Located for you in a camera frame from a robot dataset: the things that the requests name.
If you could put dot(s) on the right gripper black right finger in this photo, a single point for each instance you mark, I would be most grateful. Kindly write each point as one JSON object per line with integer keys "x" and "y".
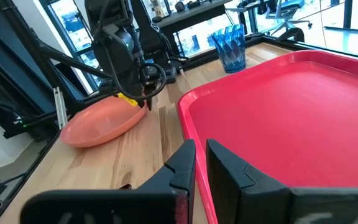
{"x": 253, "y": 199}

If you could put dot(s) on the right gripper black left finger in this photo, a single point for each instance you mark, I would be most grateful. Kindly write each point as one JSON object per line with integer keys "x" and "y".
{"x": 154, "y": 205}

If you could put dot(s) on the black desk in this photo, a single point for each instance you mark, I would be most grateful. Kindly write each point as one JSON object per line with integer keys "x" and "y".
{"x": 191, "y": 14}

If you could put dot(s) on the white metal strips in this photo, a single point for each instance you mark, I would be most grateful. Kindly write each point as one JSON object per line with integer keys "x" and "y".
{"x": 60, "y": 109}

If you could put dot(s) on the yellow tape piece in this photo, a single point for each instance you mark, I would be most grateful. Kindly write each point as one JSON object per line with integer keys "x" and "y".
{"x": 128, "y": 99}

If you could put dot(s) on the black diagonal frame strut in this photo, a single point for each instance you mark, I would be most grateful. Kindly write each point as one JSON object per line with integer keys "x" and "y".
{"x": 70, "y": 60}

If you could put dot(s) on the office chair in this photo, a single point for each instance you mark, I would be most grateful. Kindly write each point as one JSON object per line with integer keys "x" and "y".
{"x": 287, "y": 12}

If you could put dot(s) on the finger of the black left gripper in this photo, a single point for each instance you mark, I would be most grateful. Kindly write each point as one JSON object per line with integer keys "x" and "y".
{"x": 148, "y": 101}

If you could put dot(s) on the orange plastic plate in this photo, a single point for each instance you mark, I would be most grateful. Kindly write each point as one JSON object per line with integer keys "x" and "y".
{"x": 101, "y": 124}

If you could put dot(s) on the red plastic tray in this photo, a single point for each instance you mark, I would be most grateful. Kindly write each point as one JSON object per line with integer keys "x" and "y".
{"x": 275, "y": 118}

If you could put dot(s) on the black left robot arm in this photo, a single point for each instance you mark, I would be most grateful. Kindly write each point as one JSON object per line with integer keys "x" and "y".
{"x": 149, "y": 34}

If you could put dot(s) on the black side panel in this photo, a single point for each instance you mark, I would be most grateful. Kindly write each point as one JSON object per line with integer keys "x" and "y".
{"x": 8, "y": 68}

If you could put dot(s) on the blue crinkled plastic bag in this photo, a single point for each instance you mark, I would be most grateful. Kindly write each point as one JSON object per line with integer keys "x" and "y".
{"x": 230, "y": 53}

